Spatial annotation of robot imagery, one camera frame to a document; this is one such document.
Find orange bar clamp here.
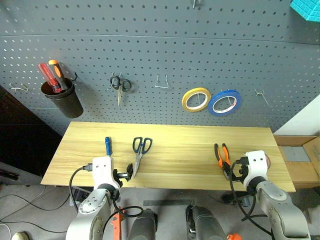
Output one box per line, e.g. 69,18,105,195
111,206,126,240

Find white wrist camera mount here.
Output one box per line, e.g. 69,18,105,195
91,156,120,190
241,150,272,188

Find brown cardboard box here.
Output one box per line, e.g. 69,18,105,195
273,134,320,190

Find white floor cable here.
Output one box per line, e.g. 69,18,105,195
0,221,12,240

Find round beige object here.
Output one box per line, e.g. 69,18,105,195
11,231,31,240

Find grey metal pegboard wall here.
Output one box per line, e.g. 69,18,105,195
0,0,320,137

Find silver wire loop hook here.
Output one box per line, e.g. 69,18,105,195
154,73,169,89

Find orange and black pliers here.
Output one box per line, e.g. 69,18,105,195
213,142,232,181

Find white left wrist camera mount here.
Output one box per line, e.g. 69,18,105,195
91,156,120,190

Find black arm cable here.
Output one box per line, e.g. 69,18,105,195
229,159,274,237
68,162,145,224

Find black table foot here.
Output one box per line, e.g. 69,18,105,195
221,190,252,208

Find blue and black handle scissors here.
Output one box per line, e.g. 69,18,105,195
132,136,154,179

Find blue tape roll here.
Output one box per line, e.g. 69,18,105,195
207,89,242,117

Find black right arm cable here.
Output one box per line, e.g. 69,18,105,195
229,159,274,237

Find red transparent handle screwdriver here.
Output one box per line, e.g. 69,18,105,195
37,63,62,93

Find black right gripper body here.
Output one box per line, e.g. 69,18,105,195
230,155,249,183

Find black floor cable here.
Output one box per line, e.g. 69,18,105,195
0,185,75,234

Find orange and black handle screwdriver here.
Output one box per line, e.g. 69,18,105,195
48,59,69,91

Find black cup holder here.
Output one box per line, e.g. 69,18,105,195
40,79,84,119

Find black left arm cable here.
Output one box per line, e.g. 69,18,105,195
68,162,145,224

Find yellow tape roll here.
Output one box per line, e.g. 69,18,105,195
181,87,212,113

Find blue handle screwdriver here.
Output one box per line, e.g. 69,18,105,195
104,136,113,158

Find teal foam block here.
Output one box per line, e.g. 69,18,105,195
289,0,320,23

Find dark rounded shape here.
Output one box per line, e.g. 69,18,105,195
185,204,228,240
129,208,159,240

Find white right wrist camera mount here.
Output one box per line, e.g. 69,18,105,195
241,150,272,188

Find silver double prong peg hook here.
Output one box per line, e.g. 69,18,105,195
107,72,123,91

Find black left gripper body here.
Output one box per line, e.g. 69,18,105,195
112,168,128,189

